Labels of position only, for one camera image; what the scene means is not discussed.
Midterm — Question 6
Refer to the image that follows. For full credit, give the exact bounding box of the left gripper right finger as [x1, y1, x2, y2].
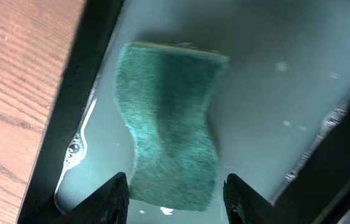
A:
[223, 173, 283, 224]

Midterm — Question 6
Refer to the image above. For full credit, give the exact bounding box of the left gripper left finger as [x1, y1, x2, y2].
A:
[55, 172, 129, 224]

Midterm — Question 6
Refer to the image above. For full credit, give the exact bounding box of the green yellow sponge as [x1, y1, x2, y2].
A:
[115, 42, 229, 212]

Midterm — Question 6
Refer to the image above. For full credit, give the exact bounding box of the black rectangular water tray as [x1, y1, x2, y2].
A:
[17, 0, 350, 223]

